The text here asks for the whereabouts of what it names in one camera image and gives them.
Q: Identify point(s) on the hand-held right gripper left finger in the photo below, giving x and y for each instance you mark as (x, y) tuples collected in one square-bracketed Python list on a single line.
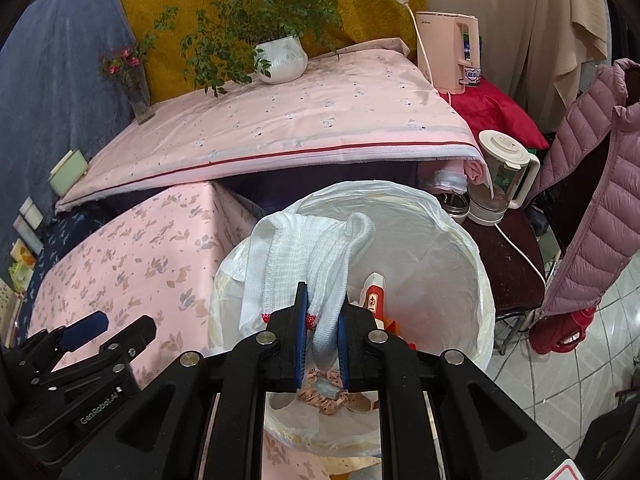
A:
[(300, 360)]

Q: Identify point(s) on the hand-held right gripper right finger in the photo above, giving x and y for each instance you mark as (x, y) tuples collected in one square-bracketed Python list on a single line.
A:
[(343, 355)]

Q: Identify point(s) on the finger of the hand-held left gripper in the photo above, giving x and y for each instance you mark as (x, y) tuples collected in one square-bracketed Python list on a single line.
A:
[(130, 337), (85, 330)]

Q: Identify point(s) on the white towel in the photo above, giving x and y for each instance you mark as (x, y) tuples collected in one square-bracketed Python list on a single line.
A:
[(290, 260)]

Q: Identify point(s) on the white bag lined trash bin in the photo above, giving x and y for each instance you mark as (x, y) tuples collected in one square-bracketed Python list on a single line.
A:
[(425, 260)]

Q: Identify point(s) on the pink hair scrunchie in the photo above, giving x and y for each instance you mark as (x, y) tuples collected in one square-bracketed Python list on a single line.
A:
[(325, 400)]

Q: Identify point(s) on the orange crumpled wrapper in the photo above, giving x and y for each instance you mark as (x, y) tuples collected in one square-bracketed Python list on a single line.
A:
[(400, 335)]

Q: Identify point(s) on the white red bottle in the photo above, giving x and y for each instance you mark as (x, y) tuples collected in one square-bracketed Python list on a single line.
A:
[(374, 300)]

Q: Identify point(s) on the pink leaf print cloth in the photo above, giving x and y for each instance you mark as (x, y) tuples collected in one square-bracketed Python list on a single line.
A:
[(140, 260)]

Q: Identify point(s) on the navy floral cloth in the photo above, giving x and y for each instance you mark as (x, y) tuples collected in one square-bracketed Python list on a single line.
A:
[(47, 255)]

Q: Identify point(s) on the colourful small box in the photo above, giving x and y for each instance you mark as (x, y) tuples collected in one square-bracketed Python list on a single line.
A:
[(20, 265)]

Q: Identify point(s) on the small white box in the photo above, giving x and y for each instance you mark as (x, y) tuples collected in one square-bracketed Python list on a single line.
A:
[(31, 215)]

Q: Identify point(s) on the pale green box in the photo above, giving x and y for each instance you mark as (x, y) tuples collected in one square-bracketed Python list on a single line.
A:
[(70, 172)]

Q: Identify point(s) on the dark brown chair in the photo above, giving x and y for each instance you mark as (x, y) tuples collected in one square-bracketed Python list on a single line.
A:
[(510, 280)]

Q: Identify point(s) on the pink steel cup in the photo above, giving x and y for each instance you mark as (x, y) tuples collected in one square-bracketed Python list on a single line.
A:
[(457, 207)]

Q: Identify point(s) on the white folded cloth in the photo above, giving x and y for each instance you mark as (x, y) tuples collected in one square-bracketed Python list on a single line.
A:
[(450, 180)]

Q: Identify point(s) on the red thermos jug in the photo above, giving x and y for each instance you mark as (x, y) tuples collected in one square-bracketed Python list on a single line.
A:
[(565, 332)]

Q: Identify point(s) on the pink tablecloth with red stripe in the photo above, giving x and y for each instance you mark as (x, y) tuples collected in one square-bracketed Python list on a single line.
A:
[(300, 120)]

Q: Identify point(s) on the glass vase with red flowers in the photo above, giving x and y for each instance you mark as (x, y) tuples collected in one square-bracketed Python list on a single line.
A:
[(137, 95)]

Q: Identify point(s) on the blue backdrop cloth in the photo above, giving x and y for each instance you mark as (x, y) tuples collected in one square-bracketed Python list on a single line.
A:
[(50, 85)]

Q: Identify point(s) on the glass kettle with white lid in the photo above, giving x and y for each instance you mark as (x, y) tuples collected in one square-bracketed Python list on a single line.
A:
[(502, 147)]

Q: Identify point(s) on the dark object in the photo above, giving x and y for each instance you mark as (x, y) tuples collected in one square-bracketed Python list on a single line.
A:
[(615, 440)]

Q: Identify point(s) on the red cushion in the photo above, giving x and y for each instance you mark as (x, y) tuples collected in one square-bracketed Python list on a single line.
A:
[(495, 110)]

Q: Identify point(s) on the pink puffer vest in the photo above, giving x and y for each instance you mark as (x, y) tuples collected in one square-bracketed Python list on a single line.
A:
[(600, 210)]

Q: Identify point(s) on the green plant in white pot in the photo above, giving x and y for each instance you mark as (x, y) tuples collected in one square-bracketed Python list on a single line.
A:
[(280, 57)]

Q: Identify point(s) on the green tin can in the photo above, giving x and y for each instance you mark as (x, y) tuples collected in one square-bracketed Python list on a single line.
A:
[(472, 75)]

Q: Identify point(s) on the pink electric kettle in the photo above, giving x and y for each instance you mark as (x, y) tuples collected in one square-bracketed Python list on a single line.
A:
[(440, 50)]

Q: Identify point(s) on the beige curtain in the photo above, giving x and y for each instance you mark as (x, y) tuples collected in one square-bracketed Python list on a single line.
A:
[(525, 35)]

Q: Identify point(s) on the black hanging clothes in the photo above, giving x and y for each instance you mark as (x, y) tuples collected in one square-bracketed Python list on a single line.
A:
[(625, 10)]

